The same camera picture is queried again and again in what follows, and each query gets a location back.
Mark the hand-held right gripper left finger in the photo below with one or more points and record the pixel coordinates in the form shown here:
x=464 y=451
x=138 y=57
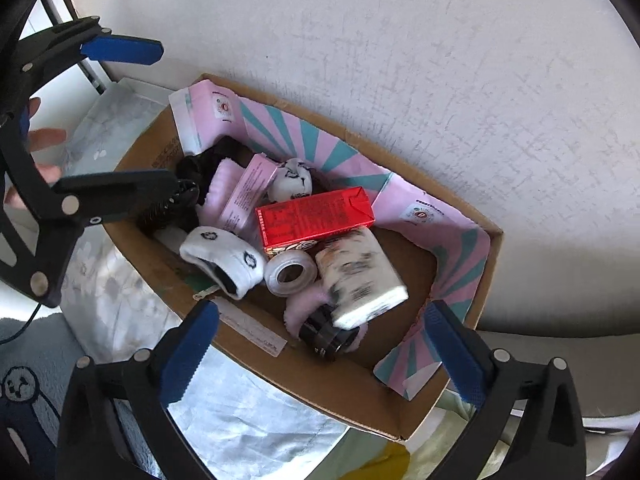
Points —
x=190 y=355

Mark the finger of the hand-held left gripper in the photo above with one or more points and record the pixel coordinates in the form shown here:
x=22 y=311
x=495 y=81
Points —
x=125 y=51
x=115 y=187

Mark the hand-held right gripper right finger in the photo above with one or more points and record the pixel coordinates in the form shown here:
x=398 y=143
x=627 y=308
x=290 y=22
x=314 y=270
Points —
x=455 y=360

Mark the black hair claw clip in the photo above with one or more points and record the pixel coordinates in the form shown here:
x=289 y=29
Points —
x=165 y=215

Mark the white paper tag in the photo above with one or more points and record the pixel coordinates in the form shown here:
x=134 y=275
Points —
x=250 y=327

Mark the black scrunchie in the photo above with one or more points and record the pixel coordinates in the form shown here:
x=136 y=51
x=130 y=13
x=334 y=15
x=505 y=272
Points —
x=200 y=165

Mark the white tape roll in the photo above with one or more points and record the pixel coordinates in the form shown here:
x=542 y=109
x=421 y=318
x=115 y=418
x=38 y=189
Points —
x=270 y=275

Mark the white printed sock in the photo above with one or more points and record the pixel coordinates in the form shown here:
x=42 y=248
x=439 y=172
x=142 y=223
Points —
x=292 y=180
x=220 y=245

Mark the red lipstick with black cap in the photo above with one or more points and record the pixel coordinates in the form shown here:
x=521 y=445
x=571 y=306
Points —
x=325 y=335

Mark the cardboard box with pink lining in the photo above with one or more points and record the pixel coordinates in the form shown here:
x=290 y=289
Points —
x=325 y=390

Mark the white printed tissue pack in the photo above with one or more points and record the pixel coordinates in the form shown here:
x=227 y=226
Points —
x=355 y=270

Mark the red milk carton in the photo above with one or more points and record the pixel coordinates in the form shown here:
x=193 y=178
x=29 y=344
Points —
x=310 y=215

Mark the person's left hand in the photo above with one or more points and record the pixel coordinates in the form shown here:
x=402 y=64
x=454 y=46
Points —
x=47 y=138

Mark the pale floral blanket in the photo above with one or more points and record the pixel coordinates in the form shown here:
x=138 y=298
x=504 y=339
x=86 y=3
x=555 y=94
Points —
x=250 y=420

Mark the yellow floral quilt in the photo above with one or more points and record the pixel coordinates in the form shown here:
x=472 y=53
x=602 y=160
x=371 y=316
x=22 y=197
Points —
x=390 y=460

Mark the cartoon print rug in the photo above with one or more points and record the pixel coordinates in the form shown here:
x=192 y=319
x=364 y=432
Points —
x=25 y=390

